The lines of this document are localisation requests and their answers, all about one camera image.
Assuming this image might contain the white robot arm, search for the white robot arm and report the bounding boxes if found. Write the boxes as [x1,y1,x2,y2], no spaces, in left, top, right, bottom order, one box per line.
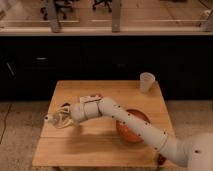
[53,97,213,171]

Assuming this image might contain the orange bowl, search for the orange bowl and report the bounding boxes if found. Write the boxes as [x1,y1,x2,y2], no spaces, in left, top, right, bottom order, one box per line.
[116,109,150,143]

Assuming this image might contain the blue cloth piece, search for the blue cloth piece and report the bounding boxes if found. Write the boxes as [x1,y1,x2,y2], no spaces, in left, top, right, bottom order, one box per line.
[61,103,71,107]

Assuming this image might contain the small black white box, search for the small black white box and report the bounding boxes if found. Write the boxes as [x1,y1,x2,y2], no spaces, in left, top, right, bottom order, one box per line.
[79,94,102,103]

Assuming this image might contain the black office chair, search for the black office chair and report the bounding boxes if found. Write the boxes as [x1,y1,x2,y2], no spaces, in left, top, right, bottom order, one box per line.
[91,0,113,14]
[40,0,78,20]

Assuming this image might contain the black office chair left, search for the black office chair left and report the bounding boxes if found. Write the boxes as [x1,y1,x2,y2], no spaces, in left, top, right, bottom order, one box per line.
[40,0,78,20]

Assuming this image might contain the translucent plastic cup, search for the translucent plastic cup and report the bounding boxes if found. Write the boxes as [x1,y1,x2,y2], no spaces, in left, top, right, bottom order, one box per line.
[140,72,155,93]

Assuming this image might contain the wooden table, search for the wooden table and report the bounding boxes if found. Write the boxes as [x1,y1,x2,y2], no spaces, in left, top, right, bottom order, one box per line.
[32,80,174,168]

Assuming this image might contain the black office chair right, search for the black office chair right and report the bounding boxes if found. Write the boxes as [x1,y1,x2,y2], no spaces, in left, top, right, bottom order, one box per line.
[91,0,113,14]

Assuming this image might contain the red handled tool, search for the red handled tool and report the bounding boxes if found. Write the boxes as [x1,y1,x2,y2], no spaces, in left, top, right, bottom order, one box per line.
[157,154,166,165]

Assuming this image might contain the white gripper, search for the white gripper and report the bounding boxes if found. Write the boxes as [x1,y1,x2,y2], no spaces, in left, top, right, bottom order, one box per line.
[53,103,85,129]

